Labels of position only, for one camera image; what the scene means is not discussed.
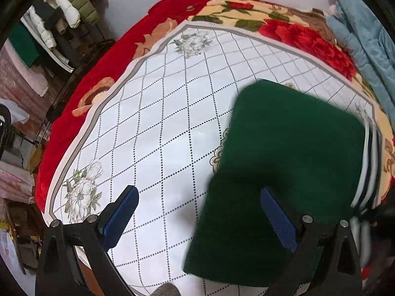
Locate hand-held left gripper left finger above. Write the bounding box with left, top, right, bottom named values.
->
left=35, top=185, right=139, bottom=296

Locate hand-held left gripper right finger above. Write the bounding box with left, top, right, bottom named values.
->
left=260, top=187, right=363, bottom=296

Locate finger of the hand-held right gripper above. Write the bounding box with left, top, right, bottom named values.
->
left=367, top=204, right=395, bottom=238

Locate green and white varsity jacket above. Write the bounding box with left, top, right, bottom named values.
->
left=183, top=79, right=382, bottom=288

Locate black metal clothes rack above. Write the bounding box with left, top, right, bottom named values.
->
left=34, top=21, right=118, bottom=150

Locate white diamond quilted mat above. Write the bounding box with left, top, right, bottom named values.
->
left=41, top=21, right=379, bottom=296

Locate pink floral bedding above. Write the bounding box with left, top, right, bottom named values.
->
left=0, top=160, right=37, bottom=204

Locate black curved bar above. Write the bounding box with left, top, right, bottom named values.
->
left=0, top=104, right=13, bottom=161

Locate white folded cloth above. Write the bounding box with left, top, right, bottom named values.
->
left=0, top=98, right=30, bottom=124

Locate red floral blanket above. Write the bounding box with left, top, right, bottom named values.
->
left=35, top=0, right=395, bottom=281

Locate pink fuzzy blanket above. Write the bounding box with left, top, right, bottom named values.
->
left=0, top=41, right=50, bottom=98

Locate light blue duvet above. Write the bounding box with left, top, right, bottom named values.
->
left=325, top=0, right=395, bottom=121

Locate green hanging garment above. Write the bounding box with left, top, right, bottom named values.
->
left=8, top=24, right=41, bottom=69

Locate white padded coat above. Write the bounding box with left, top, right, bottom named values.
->
left=21, top=4, right=57, bottom=49

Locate olive puffer jacket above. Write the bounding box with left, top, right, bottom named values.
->
left=66, top=0, right=100, bottom=26

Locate white puffer jacket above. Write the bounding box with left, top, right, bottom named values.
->
left=49, top=0, right=82, bottom=29

